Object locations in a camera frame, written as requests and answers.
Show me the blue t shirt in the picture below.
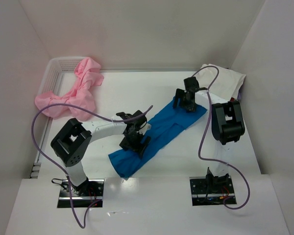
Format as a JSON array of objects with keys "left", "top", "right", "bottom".
[{"left": 108, "top": 101, "right": 207, "bottom": 178}]

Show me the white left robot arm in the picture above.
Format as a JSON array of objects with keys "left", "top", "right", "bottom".
[{"left": 50, "top": 110, "right": 151, "bottom": 195}]

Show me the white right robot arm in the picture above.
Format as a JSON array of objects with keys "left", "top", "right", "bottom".
[{"left": 173, "top": 76, "right": 250, "bottom": 192}]

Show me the white folded t shirt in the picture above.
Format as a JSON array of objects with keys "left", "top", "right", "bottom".
[{"left": 196, "top": 64, "right": 246, "bottom": 100}]

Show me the pink t shirt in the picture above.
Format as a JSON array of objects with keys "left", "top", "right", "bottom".
[{"left": 34, "top": 57, "right": 104, "bottom": 112}]

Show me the white plastic basket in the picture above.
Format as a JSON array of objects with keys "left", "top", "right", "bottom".
[{"left": 37, "top": 56, "right": 85, "bottom": 96}]

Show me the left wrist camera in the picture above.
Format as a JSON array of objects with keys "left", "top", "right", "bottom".
[{"left": 139, "top": 123, "right": 151, "bottom": 135}]

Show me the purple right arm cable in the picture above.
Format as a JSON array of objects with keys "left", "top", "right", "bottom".
[{"left": 192, "top": 66, "right": 250, "bottom": 210}]

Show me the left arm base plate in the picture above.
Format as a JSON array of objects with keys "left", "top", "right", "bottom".
[{"left": 52, "top": 179, "right": 104, "bottom": 209}]

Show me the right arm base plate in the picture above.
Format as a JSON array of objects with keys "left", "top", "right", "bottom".
[{"left": 190, "top": 177, "right": 237, "bottom": 206}]

